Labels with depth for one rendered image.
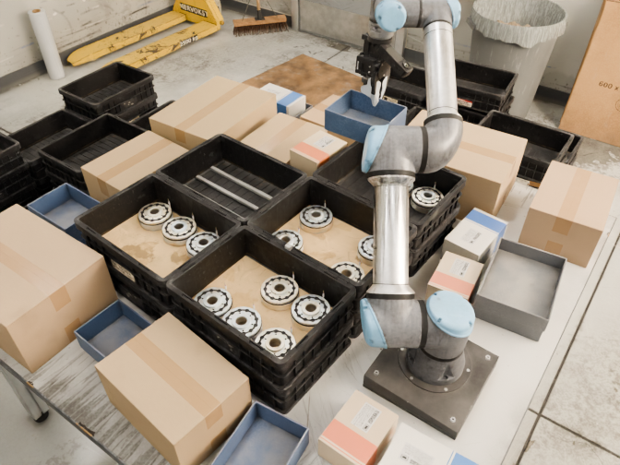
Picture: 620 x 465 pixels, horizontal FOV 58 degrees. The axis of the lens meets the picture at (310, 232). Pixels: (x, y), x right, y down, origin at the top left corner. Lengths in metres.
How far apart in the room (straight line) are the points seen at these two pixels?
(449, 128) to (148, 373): 0.92
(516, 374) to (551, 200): 0.60
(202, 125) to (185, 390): 1.08
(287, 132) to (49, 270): 0.97
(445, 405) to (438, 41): 0.91
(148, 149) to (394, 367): 1.17
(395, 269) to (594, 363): 1.50
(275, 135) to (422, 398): 1.10
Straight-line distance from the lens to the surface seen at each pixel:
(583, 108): 4.08
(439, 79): 1.49
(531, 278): 1.82
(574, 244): 1.95
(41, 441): 2.46
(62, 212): 2.06
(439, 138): 1.39
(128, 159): 2.08
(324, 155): 1.89
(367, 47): 1.75
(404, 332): 1.34
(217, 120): 2.15
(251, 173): 1.98
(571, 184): 2.06
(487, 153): 2.03
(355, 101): 1.84
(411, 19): 1.59
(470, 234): 1.85
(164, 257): 1.70
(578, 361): 2.68
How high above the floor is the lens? 1.99
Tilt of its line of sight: 42 degrees down
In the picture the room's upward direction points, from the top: straight up
